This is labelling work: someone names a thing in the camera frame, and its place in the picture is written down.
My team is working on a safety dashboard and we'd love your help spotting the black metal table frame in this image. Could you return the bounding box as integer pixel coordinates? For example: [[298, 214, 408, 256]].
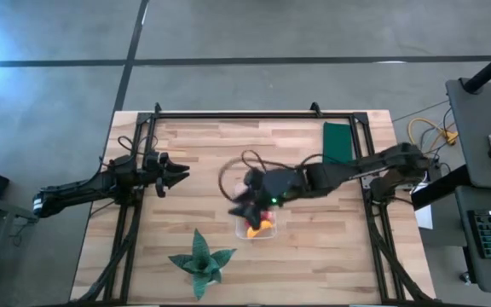
[[72, 101, 436, 304]]

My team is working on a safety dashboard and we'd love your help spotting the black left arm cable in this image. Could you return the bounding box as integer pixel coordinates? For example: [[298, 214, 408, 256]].
[[98, 135, 160, 170]]

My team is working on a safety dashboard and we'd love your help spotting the folded dark green cloth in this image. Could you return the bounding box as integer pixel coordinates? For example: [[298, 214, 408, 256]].
[[321, 121, 355, 165]]

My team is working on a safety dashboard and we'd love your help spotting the black pole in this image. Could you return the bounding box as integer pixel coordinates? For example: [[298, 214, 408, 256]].
[[460, 39, 491, 95]]

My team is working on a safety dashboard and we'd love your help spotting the dark right arm cable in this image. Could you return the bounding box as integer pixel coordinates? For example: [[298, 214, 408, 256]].
[[217, 148, 327, 204]]

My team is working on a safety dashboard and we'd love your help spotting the white paper sheet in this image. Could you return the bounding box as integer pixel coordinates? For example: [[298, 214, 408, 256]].
[[414, 204, 434, 230]]

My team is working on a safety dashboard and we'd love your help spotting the black desk beam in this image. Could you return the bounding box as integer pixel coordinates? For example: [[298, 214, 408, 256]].
[[411, 164, 468, 211]]

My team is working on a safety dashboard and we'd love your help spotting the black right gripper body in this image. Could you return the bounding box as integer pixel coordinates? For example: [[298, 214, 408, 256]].
[[243, 166, 305, 206]]

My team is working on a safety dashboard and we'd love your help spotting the dark grey desk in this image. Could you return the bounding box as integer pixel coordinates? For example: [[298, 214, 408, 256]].
[[453, 185, 491, 296]]

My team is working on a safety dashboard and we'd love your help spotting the yellow cable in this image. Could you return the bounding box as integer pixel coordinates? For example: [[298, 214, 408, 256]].
[[406, 117, 459, 148]]

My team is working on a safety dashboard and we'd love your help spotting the green artificial plant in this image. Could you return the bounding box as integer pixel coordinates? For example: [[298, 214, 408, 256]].
[[167, 228, 237, 301]]

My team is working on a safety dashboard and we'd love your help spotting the clear plastic tupperware container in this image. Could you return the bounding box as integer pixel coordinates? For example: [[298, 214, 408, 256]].
[[235, 207, 278, 240]]

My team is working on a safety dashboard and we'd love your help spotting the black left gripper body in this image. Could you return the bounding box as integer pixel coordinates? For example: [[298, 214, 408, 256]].
[[141, 151, 172, 200]]

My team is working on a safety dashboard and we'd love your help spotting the yellow banana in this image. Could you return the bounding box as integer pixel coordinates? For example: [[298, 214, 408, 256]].
[[246, 220, 274, 239]]

